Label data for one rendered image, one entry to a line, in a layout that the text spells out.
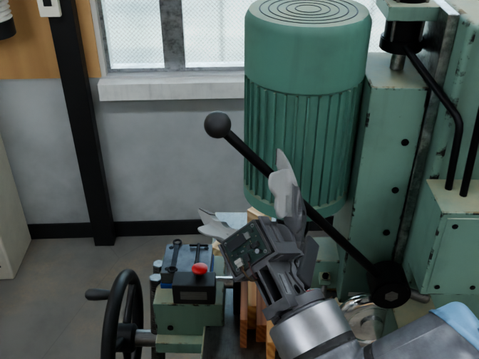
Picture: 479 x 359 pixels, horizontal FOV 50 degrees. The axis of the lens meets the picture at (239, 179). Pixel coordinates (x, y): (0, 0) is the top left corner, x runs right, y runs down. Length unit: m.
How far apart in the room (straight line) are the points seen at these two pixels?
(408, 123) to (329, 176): 0.14
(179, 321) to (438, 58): 0.67
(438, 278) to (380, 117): 0.24
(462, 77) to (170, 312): 0.66
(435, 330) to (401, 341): 0.04
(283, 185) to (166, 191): 1.88
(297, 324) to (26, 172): 2.11
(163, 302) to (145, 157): 1.47
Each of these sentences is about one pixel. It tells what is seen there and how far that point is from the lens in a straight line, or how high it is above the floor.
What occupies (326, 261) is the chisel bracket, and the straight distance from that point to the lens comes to 0.95.
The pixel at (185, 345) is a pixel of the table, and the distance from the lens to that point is 1.08.
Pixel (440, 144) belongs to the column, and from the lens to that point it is 0.76.
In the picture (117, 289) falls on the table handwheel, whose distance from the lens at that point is 1.07.
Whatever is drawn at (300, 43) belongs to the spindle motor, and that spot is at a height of 1.49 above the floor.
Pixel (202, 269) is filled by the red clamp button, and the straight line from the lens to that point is 0.99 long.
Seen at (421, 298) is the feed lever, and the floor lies 1.10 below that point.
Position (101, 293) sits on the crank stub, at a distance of 1.10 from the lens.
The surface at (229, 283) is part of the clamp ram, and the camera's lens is 1.06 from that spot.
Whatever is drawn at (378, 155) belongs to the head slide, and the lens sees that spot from 0.79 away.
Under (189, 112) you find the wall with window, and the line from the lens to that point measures 2.30.
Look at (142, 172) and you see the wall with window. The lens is 2.48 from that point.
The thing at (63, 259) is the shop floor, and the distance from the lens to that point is 2.66.
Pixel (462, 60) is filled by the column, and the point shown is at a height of 1.47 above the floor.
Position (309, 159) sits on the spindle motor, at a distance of 0.76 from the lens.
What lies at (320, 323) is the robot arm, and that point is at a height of 1.25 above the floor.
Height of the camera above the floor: 1.71
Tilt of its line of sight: 34 degrees down
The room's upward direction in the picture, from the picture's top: straight up
